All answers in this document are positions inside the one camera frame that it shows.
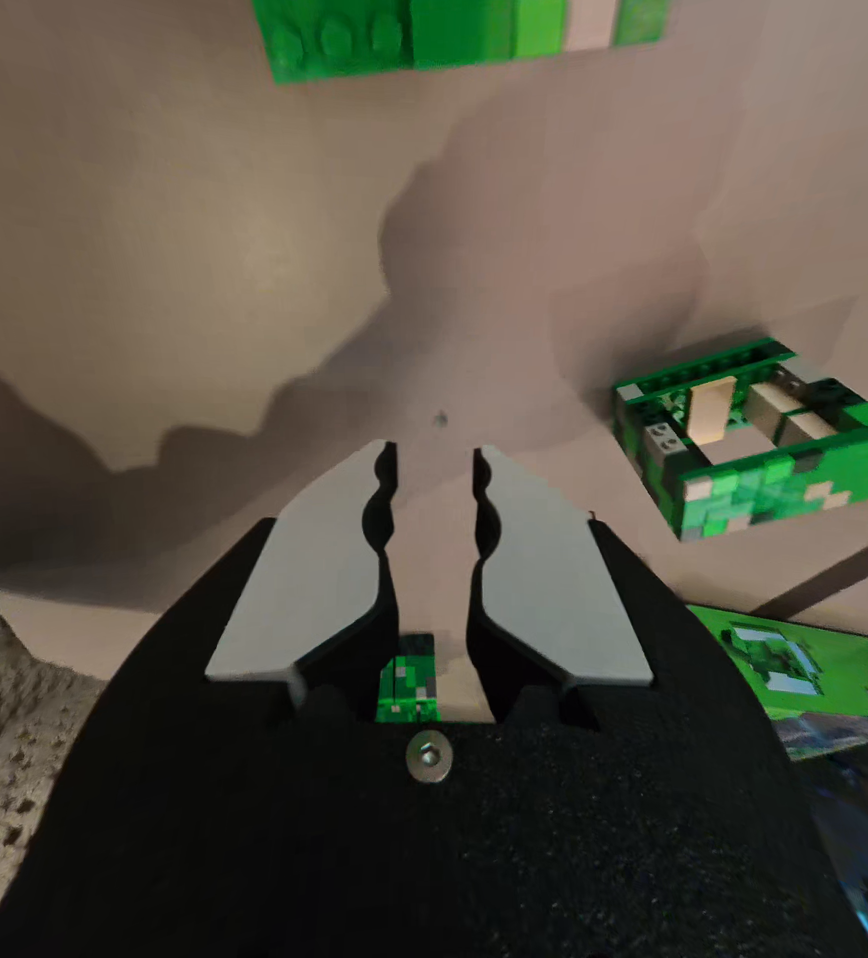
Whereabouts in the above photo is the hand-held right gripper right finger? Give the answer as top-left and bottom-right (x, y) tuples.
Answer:
(467, 445), (656, 727)

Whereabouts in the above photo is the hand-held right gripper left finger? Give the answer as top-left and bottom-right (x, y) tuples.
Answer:
(204, 440), (401, 721)

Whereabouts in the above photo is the green lego base plate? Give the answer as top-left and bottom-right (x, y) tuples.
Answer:
(250, 0), (670, 85)

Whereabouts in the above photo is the person's left forearm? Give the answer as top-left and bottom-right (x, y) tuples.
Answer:
(0, 576), (106, 958)

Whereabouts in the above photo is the small green pixel lego build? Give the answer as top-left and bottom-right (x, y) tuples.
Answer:
(376, 632), (441, 723)

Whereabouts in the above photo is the green lego box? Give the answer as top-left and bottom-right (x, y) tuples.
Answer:
(684, 602), (868, 764)

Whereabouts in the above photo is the green lego frame build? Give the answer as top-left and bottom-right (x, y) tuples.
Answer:
(612, 338), (868, 541)

